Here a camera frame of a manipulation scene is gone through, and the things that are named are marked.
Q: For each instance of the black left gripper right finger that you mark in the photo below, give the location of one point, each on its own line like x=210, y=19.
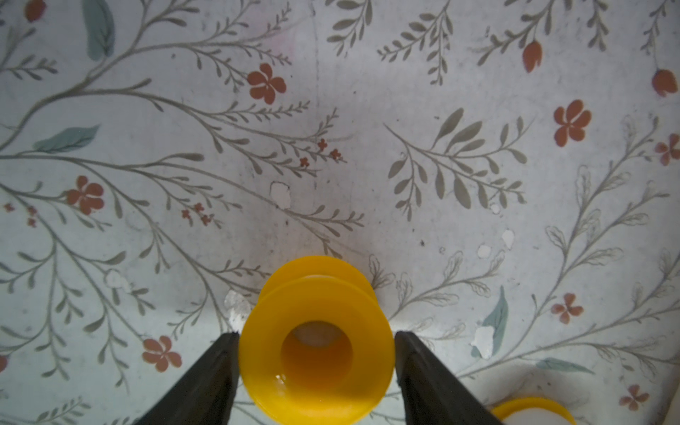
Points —
x=431, y=393

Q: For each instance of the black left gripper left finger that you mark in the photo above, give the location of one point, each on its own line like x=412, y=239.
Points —
x=205, y=394

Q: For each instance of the yellow tape roll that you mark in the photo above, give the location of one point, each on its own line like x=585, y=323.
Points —
x=317, y=348
x=533, y=411

